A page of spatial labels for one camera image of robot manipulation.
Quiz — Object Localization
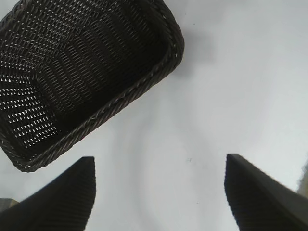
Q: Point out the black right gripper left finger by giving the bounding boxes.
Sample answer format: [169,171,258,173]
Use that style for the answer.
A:
[0,156,98,231]

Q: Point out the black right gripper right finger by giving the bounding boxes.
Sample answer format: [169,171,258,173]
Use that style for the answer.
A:
[224,154,308,231]

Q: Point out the dark brown woven basket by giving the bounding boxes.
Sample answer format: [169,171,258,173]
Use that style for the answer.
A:
[0,0,185,173]

